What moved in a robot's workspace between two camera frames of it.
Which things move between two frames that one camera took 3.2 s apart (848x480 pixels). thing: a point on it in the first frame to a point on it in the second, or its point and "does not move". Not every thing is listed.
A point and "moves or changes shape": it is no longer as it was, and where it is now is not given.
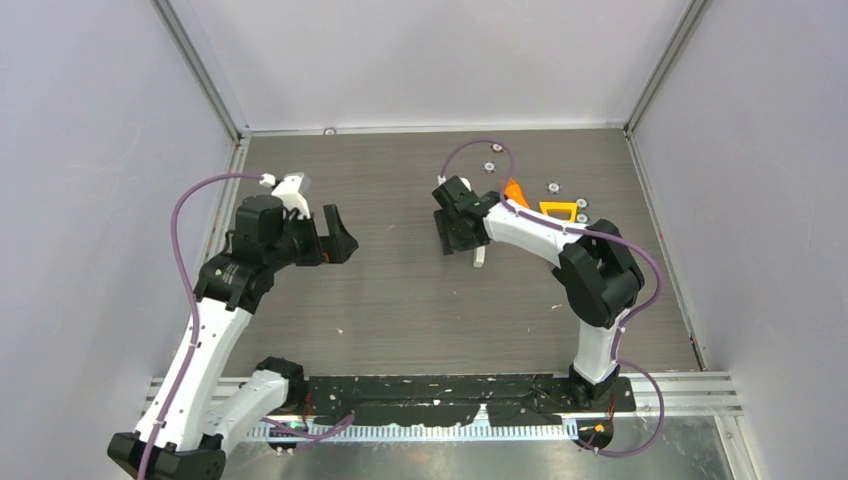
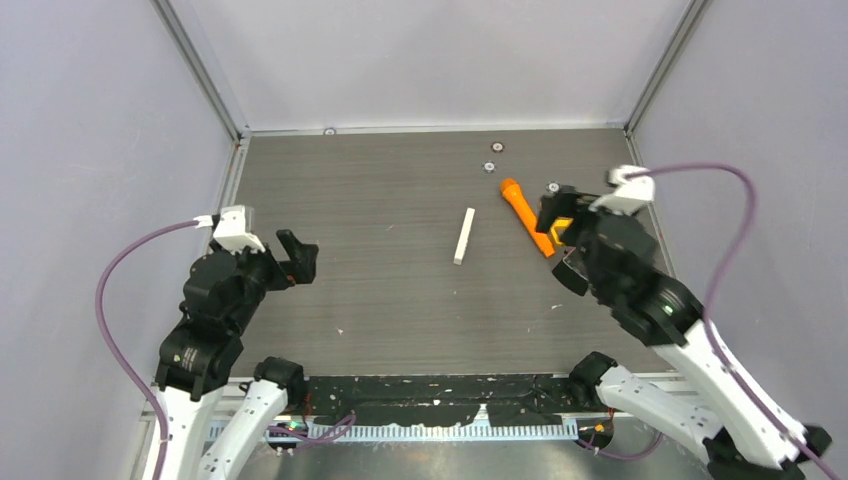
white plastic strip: [479, 256] moves or changes shape
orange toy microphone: [513, 192] does not move
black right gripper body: [451, 237] to [594, 272]
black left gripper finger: [338, 246] to [300, 268]
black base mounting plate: [507, 399] does not move
